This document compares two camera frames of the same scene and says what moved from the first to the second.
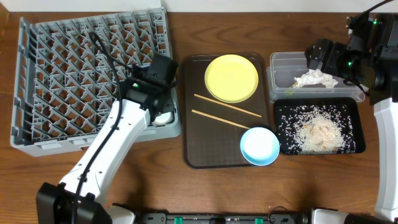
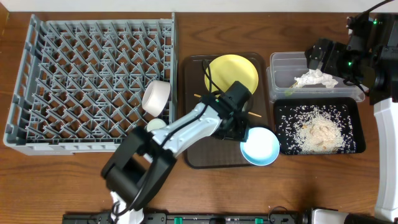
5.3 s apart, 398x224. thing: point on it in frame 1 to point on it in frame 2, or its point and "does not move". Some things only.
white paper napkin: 315,76 does not move
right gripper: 334,50 does not move
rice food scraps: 316,129 does not move
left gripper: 168,109 to 234,131
